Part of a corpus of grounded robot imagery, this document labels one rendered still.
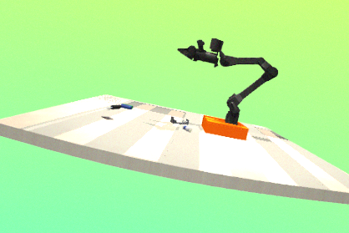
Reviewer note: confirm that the black-handled screwdriver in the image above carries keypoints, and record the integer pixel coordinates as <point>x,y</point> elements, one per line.
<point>115,107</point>

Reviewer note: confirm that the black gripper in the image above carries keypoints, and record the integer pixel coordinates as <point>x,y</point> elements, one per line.
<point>192,53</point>

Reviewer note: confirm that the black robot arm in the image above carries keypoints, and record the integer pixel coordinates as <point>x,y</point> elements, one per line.
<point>233,101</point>

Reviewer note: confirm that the grey and blue battery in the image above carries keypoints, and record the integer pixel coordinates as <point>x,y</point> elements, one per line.
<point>187,128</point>

